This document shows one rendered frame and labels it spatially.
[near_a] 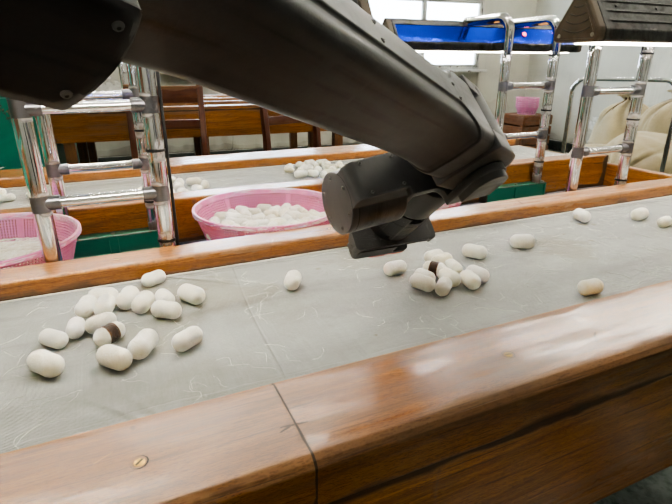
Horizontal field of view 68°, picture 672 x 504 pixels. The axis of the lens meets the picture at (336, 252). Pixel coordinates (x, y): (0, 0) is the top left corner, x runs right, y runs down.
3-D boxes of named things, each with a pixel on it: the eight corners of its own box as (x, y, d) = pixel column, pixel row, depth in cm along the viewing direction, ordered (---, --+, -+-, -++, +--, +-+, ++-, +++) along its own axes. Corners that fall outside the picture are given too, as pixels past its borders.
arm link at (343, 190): (518, 171, 40) (471, 85, 42) (401, 201, 35) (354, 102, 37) (444, 232, 50) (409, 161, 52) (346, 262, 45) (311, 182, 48)
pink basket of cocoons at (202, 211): (369, 252, 94) (370, 204, 91) (255, 297, 76) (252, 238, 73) (279, 223, 111) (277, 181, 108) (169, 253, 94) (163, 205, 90)
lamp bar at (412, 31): (581, 52, 140) (586, 24, 138) (391, 50, 116) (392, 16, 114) (559, 53, 147) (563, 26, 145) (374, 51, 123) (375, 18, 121)
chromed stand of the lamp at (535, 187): (544, 196, 134) (572, 13, 118) (486, 204, 126) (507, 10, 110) (496, 182, 150) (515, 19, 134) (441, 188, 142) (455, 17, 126)
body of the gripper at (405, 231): (334, 203, 56) (358, 170, 49) (411, 194, 60) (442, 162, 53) (350, 257, 54) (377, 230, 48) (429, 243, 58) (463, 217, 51)
